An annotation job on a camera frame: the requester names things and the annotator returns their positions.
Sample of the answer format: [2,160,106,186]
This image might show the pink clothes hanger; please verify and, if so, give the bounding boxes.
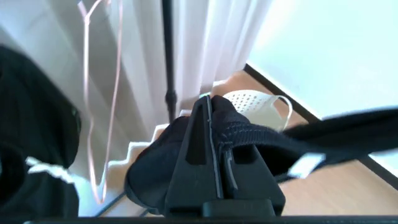
[77,0,124,205]

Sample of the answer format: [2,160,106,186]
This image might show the black garment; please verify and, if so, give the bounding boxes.
[124,95,398,216]

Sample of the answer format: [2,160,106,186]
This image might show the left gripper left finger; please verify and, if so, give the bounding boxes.
[164,95,223,217]

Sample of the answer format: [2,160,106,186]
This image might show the beige curtain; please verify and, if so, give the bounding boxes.
[0,0,274,187]

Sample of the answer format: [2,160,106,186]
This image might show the white laundry basket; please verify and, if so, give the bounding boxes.
[222,89,294,132]

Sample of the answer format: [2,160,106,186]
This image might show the black shorts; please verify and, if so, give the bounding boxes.
[0,45,82,218]

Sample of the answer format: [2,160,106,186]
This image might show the black clothes rack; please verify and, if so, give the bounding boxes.
[95,0,178,218]

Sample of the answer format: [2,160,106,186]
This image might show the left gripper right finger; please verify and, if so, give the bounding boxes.
[223,145,286,217]

